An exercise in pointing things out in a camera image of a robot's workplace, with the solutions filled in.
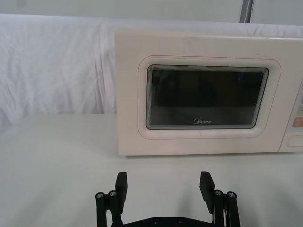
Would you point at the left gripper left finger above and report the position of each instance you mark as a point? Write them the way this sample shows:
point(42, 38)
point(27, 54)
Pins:
point(120, 189)

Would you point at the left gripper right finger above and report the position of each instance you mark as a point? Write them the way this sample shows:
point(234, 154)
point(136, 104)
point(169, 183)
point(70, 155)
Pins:
point(207, 189)

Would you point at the cream microwave oven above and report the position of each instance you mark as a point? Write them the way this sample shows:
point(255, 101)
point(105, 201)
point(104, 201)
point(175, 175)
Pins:
point(180, 47)

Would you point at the white table cloth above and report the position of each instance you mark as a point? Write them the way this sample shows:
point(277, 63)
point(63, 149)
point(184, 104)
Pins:
point(59, 153)

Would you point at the white crumpled backdrop cloth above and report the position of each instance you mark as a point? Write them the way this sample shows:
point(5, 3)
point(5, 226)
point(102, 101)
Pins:
point(59, 66)

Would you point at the grey striped post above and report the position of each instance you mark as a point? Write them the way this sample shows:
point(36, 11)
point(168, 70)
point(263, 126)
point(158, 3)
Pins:
point(245, 10)

